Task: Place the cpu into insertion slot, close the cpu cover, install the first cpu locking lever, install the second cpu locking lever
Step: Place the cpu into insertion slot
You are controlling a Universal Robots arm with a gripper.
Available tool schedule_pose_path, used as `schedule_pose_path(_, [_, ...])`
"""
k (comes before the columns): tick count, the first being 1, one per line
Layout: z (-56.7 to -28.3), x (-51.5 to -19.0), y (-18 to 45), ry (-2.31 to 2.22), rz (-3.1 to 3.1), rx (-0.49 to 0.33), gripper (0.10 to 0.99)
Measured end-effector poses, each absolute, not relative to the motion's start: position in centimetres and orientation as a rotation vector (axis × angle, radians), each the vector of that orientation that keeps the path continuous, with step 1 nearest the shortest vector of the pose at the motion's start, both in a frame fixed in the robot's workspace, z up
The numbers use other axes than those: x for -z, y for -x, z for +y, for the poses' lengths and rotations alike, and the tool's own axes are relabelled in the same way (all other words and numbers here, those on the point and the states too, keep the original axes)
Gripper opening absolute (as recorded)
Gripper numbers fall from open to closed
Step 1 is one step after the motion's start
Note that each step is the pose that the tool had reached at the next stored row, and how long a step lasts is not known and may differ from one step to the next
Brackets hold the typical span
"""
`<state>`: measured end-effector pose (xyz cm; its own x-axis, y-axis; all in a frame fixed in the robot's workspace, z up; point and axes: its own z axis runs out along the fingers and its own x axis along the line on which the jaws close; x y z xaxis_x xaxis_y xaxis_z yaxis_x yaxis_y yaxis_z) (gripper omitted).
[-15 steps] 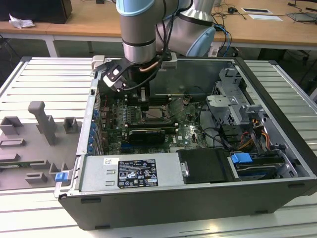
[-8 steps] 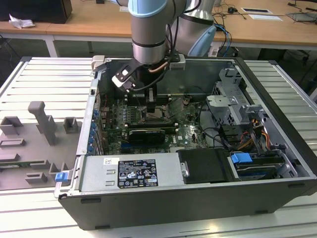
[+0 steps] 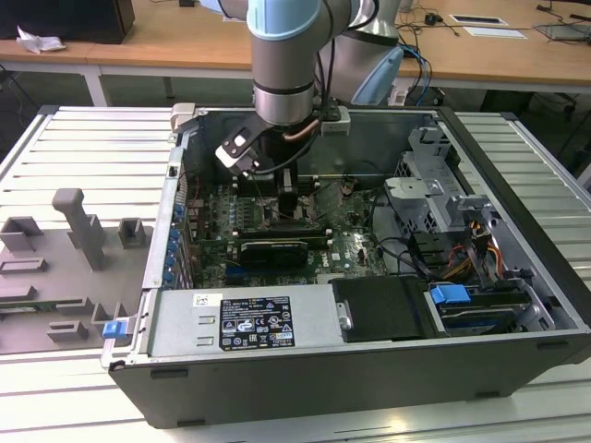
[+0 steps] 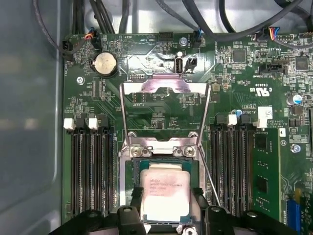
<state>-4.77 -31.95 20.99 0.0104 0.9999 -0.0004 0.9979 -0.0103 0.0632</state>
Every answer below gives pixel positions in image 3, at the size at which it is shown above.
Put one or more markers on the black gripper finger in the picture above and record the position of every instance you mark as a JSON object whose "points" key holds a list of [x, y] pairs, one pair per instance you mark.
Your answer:
{"points": [[290, 203]]}

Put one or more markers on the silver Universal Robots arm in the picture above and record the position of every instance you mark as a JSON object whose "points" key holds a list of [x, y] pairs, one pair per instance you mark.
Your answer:
{"points": [[281, 69]]}

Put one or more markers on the CPU socket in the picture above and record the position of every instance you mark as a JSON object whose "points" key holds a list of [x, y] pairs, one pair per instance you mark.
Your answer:
{"points": [[295, 224]]}

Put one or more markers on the black RAM slot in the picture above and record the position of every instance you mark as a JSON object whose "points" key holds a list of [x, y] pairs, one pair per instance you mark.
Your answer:
{"points": [[308, 188], [318, 240], [308, 181], [249, 232]]}

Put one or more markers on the blue expansion slot clips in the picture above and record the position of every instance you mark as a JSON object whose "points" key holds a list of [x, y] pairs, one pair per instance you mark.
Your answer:
{"points": [[173, 239]]}

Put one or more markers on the black graphics card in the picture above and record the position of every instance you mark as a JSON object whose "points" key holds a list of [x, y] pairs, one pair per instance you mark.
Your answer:
{"points": [[277, 254]]}

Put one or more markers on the green motherboard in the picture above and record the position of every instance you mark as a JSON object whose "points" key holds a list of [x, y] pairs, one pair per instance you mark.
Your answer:
{"points": [[351, 249]]}

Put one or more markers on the metal drive cage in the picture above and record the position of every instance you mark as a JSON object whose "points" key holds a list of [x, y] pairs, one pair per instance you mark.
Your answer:
{"points": [[415, 194]]}

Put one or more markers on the small white adapter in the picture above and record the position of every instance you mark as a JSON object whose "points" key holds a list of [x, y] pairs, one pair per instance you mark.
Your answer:
{"points": [[399, 96]]}

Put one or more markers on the black plastic air shroud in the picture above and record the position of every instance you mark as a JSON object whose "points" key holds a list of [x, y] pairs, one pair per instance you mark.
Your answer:
{"points": [[383, 309]]}

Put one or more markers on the silver power supply unit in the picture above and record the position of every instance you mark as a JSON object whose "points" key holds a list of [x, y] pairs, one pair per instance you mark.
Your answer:
{"points": [[184, 323]]}

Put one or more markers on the small black desk object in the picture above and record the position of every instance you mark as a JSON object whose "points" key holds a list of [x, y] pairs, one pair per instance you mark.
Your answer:
{"points": [[186, 3]]}

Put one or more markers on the hard disk in blue carrier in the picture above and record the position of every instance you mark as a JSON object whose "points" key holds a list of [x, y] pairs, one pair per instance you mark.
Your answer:
{"points": [[448, 294]]}

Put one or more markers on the black open PC case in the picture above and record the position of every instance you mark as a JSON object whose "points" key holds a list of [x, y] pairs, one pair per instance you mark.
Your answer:
{"points": [[323, 387]]}

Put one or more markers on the wooden desk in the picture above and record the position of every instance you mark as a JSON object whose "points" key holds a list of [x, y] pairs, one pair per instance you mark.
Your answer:
{"points": [[115, 51]]}

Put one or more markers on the blue case latch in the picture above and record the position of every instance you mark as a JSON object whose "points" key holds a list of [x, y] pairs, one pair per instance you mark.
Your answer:
{"points": [[113, 329]]}

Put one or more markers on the grey parts rack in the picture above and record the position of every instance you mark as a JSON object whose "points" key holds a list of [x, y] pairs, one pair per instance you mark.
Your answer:
{"points": [[69, 277]]}

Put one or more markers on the black monitor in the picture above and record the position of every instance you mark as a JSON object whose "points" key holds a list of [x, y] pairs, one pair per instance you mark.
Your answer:
{"points": [[69, 18]]}

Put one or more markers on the white paper sheet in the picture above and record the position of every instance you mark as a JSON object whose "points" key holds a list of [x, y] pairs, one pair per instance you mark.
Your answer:
{"points": [[496, 32]]}

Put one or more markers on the crumpled white paper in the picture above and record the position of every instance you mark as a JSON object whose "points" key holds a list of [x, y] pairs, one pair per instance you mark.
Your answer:
{"points": [[41, 44]]}

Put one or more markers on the green RAM stick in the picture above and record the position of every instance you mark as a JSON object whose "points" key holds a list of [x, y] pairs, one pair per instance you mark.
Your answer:
{"points": [[37, 304]]}

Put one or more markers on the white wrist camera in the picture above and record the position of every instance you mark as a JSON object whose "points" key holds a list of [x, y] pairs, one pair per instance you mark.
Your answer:
{"points": [[235, 145]]}

